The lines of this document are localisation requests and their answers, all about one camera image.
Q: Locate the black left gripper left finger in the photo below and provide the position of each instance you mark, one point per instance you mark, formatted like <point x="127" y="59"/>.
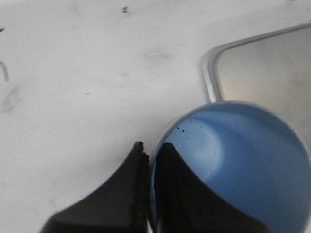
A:
<point x="117" y="206"/>

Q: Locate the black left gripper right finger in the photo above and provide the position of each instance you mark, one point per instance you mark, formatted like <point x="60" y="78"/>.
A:
<point x="184" y="204"/>

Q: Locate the light blue plastic cup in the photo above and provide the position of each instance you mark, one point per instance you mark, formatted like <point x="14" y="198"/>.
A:
<point x="249" y="157"/>

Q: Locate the silver digital kitchen scale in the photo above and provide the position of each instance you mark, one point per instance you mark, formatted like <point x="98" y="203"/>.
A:
<point x="271" y="69"/>

